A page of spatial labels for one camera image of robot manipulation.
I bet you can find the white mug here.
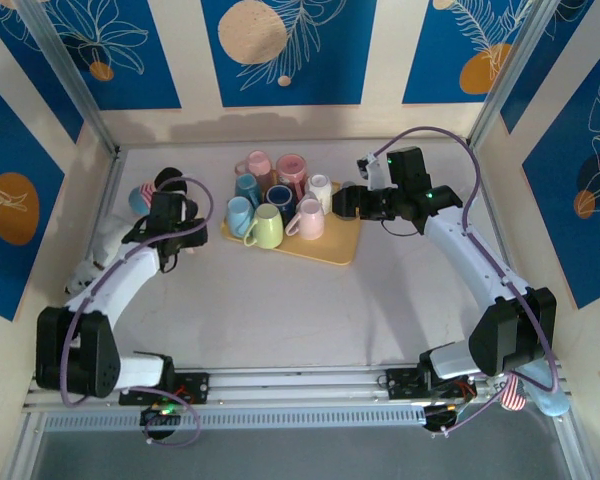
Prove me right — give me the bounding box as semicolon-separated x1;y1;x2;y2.
304;173;335;214

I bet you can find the pale pink mug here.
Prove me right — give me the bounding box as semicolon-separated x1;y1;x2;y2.
284;198;326;240

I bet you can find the pink floral mug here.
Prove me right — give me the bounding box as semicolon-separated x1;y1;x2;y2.
274;153;310;194

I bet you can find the light blue mug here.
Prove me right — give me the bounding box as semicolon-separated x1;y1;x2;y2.
225;196;255;239

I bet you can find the navy blue mug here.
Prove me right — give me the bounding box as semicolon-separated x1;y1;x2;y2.
263;183;297;219

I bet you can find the light green mug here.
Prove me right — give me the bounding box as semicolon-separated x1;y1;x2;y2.
243;203;285;250

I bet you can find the teal blue mug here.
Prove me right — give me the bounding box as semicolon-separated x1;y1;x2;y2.
233;173;262;206

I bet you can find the light pink mug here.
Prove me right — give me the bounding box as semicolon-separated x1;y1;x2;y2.
234;150;274;189

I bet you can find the yellow plastic tray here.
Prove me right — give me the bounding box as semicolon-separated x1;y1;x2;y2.
221;169;364;266

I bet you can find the striped blue pink cup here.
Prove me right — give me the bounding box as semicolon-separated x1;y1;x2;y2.
128;182;159;216

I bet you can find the black round cloth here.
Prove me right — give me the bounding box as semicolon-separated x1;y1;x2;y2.
154;167;189;194

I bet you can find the black electronics board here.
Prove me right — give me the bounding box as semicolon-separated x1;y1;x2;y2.
423;403;464;432
139;399;184;427

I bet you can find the red white striped sock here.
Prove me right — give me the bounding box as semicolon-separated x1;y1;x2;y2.
497;374;527;412

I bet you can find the light blue cloth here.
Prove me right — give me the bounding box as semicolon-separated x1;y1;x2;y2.
522;359;571;417

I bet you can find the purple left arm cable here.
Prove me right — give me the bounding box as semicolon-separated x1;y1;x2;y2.
59;177;216;409

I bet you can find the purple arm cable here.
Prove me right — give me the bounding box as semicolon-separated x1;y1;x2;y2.
372;127;556;394
59;177;216;409

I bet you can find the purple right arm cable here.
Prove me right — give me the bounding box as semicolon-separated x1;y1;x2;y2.
372;127;556;394

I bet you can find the aluminium side rail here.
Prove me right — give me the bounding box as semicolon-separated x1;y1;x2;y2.
467;142;599;480
0;147;129;480

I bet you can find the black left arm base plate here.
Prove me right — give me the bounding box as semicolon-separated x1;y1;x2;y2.
118;372;210;406

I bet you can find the aluminium frame post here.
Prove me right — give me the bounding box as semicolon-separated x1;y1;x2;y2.
467;0;566;149
14;0;121;157

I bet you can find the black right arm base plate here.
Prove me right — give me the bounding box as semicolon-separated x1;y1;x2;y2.
385;367;476;401

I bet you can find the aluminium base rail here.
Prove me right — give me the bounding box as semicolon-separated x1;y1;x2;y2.
22;364;569;414

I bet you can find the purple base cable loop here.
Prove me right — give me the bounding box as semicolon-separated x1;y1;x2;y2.
143;392;202;447
427;364;514;439

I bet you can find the grey slotted cable duct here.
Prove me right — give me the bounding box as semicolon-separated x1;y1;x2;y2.
43;404;427;432

